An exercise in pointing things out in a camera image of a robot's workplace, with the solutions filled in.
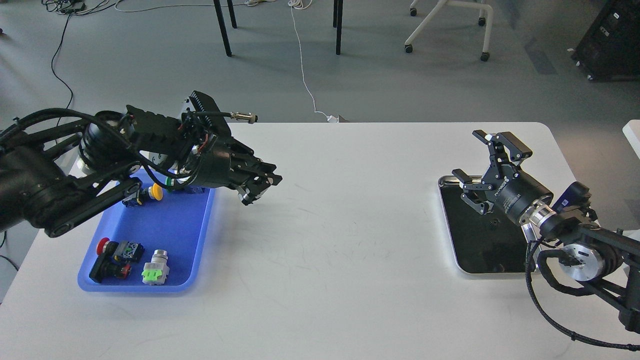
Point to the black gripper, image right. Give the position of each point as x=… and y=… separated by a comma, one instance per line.
x=505, y=187

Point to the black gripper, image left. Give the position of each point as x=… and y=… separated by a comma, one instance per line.
x=234, y=166

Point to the black robot arm, image left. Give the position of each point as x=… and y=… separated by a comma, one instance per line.
x=61, y=167

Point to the silver metal tray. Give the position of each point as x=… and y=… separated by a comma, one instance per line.
x=478, y=249

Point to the blue plastic tray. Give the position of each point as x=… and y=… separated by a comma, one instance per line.
x=177, y=224

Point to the red mushroom push button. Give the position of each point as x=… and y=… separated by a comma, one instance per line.
x=122, y=252

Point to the black equipment case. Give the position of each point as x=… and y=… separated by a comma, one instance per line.
x=610, y=49

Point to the black red push button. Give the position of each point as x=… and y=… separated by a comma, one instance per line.
x=104, y=267

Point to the yellow push button switch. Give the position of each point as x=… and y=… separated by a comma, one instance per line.
x=144, y=195

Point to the green and silver switch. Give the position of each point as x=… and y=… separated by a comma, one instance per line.
x=157, y=270

